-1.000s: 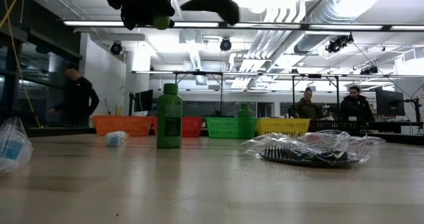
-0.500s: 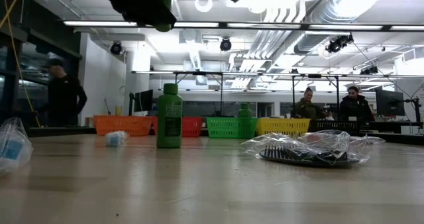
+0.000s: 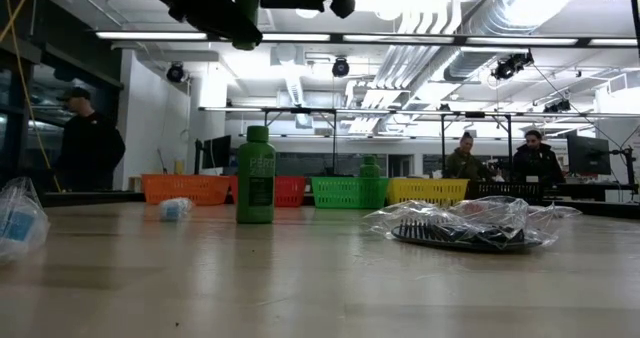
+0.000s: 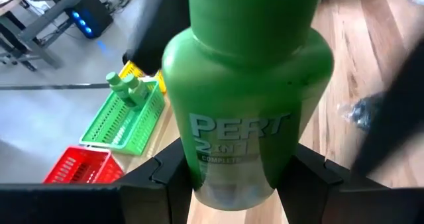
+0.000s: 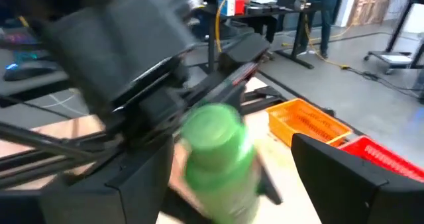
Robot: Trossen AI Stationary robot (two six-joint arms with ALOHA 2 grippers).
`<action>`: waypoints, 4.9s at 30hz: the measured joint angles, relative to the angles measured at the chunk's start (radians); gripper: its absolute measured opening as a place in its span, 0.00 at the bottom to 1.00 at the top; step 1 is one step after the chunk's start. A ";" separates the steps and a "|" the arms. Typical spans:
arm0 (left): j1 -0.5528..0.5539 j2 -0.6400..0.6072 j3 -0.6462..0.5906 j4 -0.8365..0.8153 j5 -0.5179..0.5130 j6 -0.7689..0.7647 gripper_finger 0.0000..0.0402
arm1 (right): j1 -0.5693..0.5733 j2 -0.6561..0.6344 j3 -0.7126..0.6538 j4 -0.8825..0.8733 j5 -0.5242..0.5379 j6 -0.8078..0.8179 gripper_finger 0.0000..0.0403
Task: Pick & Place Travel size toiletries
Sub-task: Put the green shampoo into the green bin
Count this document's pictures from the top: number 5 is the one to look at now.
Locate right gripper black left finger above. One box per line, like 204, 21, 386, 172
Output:
0, 136, 176, 224

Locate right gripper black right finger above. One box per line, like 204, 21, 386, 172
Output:
290, 133, 424, 224

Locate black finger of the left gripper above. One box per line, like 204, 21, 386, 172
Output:
256, 156, 284, 206

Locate small green shampoo bottle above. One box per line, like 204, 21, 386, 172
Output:
180, 102, 263, 224

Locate red plastic basket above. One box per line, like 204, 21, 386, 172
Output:
337, 135, 424, 182

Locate orange plastic basket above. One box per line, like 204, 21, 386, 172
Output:
265, 97, 353, 149

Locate black computer mouse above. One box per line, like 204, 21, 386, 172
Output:
2, 63, 60, 83

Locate grey desk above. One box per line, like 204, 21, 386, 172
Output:
0, 25, 100, 99

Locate backlit keyboard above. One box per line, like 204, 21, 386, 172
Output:
0, 30, 42, 63

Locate white blue red box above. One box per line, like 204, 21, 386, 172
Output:
217, 0, 250, 17

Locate black rolling stand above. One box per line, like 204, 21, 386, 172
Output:
363, 0, 424, 73

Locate black background desk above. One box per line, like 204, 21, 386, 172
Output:
198, 0, 321, 71

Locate person's legs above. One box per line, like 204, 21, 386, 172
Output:
297, 0, 346, 60

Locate brown wooden panel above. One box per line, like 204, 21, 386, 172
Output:
346, 0, 392, 28

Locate black aluminium table frame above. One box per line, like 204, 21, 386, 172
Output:
0, 84, 335, 192

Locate yellow extension cord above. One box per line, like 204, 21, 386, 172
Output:
214, 0, 350, 70

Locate black floor cable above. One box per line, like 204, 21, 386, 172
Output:
344, 64, 424, 101

